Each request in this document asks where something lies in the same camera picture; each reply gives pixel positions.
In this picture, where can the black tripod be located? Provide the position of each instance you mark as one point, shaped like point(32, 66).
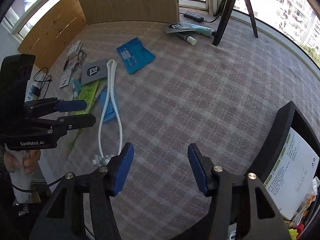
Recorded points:
point(226, 15)

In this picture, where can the blue card packet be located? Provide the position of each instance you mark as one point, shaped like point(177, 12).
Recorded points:
point(65, 79)

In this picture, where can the green white lip balm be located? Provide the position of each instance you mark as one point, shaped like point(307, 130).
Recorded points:
point(187, 38)

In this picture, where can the upright wooden board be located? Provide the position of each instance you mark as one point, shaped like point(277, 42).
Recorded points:
point(100, 11)

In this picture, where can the person's left hand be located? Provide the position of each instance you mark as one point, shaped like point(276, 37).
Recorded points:
point(29, 164)

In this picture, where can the grey tg sachet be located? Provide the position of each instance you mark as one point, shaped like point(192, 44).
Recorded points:
point(93, 71)
point(178, 27)

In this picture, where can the metal eyelash curler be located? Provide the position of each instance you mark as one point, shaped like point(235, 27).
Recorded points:
point(79, 60)

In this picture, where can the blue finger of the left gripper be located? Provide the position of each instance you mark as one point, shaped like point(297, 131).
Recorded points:
point(67, 105)
point(67, 123)

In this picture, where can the blue hand sanitizer bottle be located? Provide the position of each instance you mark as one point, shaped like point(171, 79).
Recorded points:
point(76, 87)

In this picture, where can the white beaded massager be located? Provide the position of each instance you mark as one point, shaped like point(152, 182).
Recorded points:
point(101, 159)

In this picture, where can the white dotted small box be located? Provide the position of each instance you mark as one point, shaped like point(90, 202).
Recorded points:
point(74, 49)

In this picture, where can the blue flat sachet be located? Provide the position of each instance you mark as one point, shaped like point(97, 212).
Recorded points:
point(134, 55)

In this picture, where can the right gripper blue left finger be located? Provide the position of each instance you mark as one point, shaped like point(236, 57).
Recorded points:
point(63, 215)

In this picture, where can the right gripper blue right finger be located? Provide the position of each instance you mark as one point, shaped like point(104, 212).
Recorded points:
point(240, 199)

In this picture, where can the black storage box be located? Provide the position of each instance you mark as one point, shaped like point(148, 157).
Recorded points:
point(287, 117)

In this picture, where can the blue plastic card holder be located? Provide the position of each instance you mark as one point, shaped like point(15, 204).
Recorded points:
point(110, 112)

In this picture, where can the teal hand cream tube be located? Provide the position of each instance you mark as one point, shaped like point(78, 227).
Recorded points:
point(202, 30)

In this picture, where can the yellow shuttlecock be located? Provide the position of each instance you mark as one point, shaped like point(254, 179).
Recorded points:
point(294, 234)

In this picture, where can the lime green tube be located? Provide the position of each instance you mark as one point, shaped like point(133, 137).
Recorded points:
point(87, 94)

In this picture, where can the white paper box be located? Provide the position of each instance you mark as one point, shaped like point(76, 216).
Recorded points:
point(292, 174)

